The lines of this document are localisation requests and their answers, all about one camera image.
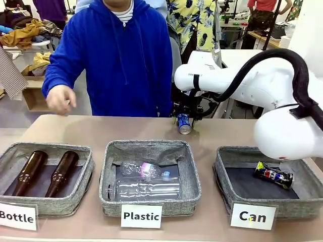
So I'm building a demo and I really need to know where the white Plastic label sign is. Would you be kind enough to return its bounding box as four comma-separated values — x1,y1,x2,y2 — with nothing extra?
120,204,163,229

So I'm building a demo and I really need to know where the grey fabric basket labelled Can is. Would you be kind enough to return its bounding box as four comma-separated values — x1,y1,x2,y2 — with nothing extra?
213,145,323,220

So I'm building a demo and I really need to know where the wooden desk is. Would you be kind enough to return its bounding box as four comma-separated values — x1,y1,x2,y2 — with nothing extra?
248,30,289,50

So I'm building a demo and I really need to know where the person in blue hoodie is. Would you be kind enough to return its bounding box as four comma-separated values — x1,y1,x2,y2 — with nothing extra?
41,0,175,118

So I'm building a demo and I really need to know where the grey fabric basket labelled Bottle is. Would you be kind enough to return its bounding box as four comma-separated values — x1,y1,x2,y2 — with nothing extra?
0,142,95,218

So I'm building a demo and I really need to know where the black corrugated cable hose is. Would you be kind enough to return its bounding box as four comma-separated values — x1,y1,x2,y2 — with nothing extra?
214,48,323,127

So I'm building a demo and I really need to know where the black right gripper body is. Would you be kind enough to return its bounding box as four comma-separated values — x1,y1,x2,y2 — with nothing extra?
173,97,204,119

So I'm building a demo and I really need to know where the pile of mixed clothes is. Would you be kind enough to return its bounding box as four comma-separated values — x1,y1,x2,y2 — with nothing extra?
0,10,63,51

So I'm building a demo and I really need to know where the person right forearm blue sleeve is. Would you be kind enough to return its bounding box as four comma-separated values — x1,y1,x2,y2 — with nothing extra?
41,54,86,99

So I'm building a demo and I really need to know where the person in purple top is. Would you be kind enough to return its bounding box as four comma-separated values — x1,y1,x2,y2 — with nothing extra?
32,0,68,31

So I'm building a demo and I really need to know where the brown glass bottle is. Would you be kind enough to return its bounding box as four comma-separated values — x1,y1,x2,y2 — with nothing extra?
45,150,80,198
12,150,48,197

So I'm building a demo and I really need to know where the white Can label sign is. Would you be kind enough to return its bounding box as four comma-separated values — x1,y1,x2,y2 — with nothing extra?
230,203,278,230

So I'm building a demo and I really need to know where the person in yellow floral shirt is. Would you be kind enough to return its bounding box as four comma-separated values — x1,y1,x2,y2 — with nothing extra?
166,0,218,65

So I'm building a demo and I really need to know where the grey fabric basket labelled Plastic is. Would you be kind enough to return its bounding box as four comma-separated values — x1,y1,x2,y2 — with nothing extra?
99,140,202,218

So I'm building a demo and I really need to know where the brown checkered cloth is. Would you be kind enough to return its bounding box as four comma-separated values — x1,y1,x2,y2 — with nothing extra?
0,46,29,101

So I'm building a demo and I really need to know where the white Bottle label sign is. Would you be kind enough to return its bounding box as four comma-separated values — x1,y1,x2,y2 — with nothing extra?
0,201,38,231

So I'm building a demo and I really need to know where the person in red shirt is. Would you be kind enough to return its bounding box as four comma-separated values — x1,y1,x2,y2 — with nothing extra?
246,0,278,50

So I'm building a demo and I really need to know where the person right hand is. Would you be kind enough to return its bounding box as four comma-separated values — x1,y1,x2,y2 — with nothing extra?
46,86,77,117

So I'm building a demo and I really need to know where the black tripod pole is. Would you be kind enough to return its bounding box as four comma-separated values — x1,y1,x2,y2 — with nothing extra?
262,0,282,51

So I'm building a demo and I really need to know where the clear plastic bottle black ring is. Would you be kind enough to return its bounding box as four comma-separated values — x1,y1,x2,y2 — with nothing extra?
105,177,182,202

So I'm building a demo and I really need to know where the yellow crumpled cloth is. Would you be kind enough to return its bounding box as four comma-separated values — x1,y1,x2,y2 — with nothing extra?
21,51,53,77

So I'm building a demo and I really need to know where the crushed plastic bottle purple label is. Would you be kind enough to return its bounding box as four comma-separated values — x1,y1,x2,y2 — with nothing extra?
120,161,170,183

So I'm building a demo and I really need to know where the crushed dark Pepsi can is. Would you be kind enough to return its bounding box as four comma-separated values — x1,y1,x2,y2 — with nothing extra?
254,161,294,190

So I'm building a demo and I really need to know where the black cable clamp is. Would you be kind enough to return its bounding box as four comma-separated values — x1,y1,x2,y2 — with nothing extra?
289,100,319,119

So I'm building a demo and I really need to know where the cardboard box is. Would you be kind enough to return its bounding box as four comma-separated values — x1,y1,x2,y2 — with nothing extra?
22,75,52,112

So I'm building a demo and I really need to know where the blue Pocari Sweat can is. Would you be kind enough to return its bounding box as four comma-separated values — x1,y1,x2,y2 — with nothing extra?
177,113,193,135

